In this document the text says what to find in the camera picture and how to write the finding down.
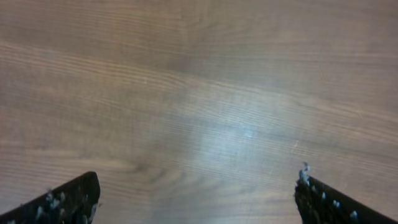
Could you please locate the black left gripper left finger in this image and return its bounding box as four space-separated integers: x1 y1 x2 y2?
1 171 101 224

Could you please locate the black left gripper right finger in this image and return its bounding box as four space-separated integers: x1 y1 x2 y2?
294 162 397 224

